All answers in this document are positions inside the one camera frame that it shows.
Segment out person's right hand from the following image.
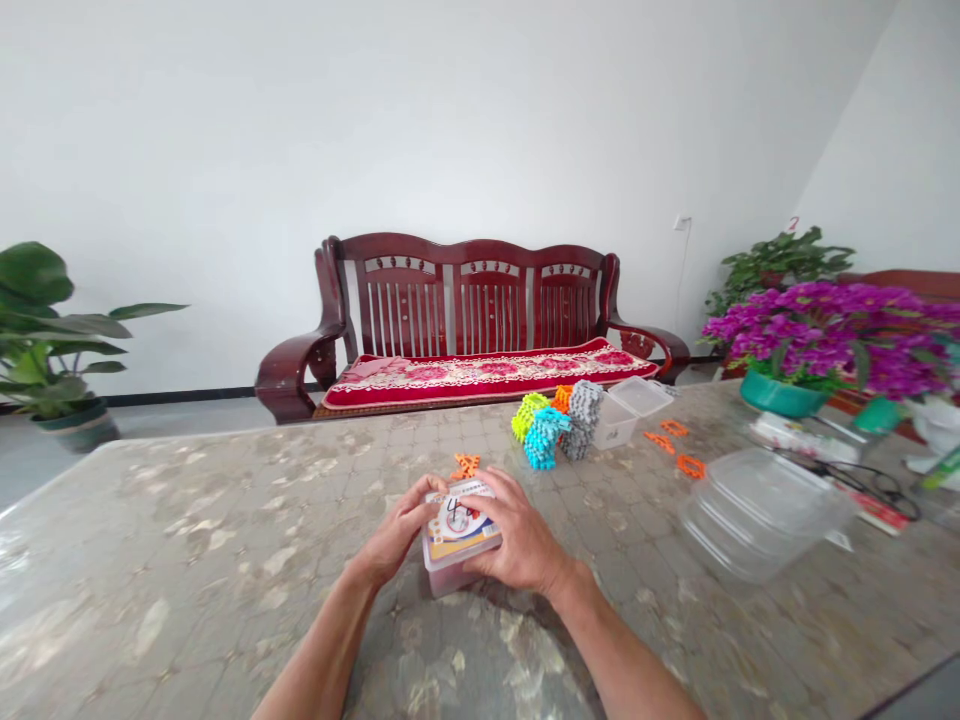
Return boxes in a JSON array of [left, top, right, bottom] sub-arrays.
[[457, 466, 595, 602]]

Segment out person's left hand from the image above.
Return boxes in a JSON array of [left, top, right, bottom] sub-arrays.
[[350, 473, 453, 595]]

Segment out small plastic box labelled lid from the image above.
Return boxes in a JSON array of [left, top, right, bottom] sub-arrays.
[[421, 479, 505, 600]]

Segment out yellow-green interlocking block section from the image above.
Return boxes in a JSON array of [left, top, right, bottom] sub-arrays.
[[510, 391, 554, 445]]

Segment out blue interlocking block section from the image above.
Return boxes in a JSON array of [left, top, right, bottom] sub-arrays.
[[522, 406, 573, 473]]

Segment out red floral bench cushion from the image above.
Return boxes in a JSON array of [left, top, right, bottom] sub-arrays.
[[322, 336, 662, 413]]

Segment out grey interlocking block section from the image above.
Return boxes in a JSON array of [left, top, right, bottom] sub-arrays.
[[560, 378, 606, 463]]

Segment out dark red wooden bench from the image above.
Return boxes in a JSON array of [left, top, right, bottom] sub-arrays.
[[254, 231, 692, 427]]

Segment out open clear plastic box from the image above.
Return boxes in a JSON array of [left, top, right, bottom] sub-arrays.
[[590, 375, 677, 452]]

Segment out stack of large clear containers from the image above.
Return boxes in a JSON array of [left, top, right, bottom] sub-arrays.
[[677, 446, 861, 587]]

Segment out white packet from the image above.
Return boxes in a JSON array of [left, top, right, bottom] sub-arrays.
[[748, 410, 865, 468]]

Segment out large-leaf potted plant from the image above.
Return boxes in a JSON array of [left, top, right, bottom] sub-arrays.
[[0, 240, 190, 456]]

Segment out purple flowers in green pot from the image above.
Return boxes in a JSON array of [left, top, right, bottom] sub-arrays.
[[697, 280, 960, 421]]

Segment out green leafy plant red pot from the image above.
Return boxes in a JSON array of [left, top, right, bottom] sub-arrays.
[[703, 224, 858, 318]]

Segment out red flat box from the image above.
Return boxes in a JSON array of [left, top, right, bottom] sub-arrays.
[[838, 483, 910, 538]]

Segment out green cup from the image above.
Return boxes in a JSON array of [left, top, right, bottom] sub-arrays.
[[853, 396, 907, 437]]

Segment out white crumpled bag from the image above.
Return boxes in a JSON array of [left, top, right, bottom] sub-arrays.
[[902, 395, 960, 454]]

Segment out green bottle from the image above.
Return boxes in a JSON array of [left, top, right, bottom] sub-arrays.
[[917, 445, 960, 493]]

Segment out dark red wooden furniture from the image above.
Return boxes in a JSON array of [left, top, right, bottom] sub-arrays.
[[834, 268, 960, 304]]

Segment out black cable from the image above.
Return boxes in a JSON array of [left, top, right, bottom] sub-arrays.
[[776, 448, 924, 523]]

